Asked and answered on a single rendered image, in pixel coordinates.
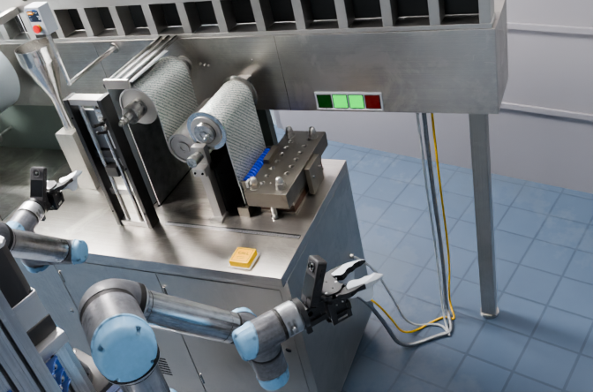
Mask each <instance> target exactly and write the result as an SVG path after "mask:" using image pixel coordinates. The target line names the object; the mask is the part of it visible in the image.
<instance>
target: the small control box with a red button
mask: <svg viewBox="0 0 593 392"><path fill-rule="evenodd" d="M24 9H25V12H26V15H27V17H28V19H29V21H30V23H31V26H32V28H33V30H34V33H35V34H52V33H53V32H55V31H56V30H57V29H58V26H57V24H56V21H55V18H54V16H53V14H52V11H51V9H50V7H49V4H48V2H33V3H31V4H29V5H27V6H26V7H24Z"/></svg>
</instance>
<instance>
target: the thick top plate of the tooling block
mask: <svg viewBox="0 0 593 392"><path fill-rule="evenodd" d="M308 132H309V131H294V133H295V137H294V138H292V139H287V138H286V134H284V135H283V137H282V138H281V140H280V142H279V143H278V144H277V146H279V148H280V150H279V151H278V153H277V154H276V156H275V157H274V159H273V160H272V161H271V162H270V163H264V164H263V166H262V167H261V168H260V170H259V172H258V173H257V175H256V176H255V177H256V178H257V181H259V185H260V188H259V189H258V190H256V191H252V190H250V188H246V190H245V191H244V195H245V198H246V201H247V204H248V206H254V207H274V208H284V209H290V207H291V206H292V204H293V202H294V201H295V199H296V197H297V195H298V194H299V193H300V191H301V189H302V188H303V186H304V184H305V182H306V176H305V173H304V168H305V167H306V165H307V164H308V162H309V161H310V159H311V158H312V156H313V154H319V159H320V157H321V156H322V155H323V153H324V151H325V150H326V148H327V146H328V143H327V135H326V132H317V134H318V137H317V138H316V139H309V135H308ZM277 177H282V179H283V181H284V182H285V185H286V188H285V189H284V190H282V191H277V190H276V189H275V179H276V178H277Z"/></svg>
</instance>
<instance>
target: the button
mask: <svg viewBox="0 0 593 392"><path fill-rule="evenodd" d="M257 255H258V254H257V251H256V249H250V248H243V247H238V248H237V249H236V251H235V252H234V254H233V255H232V257H231V258H230V260H229V264H230V266H233V267H240V268H249V267H250V266H251V264H252V263H253V261H254V259H255V258H256V256H257Z"/></svg>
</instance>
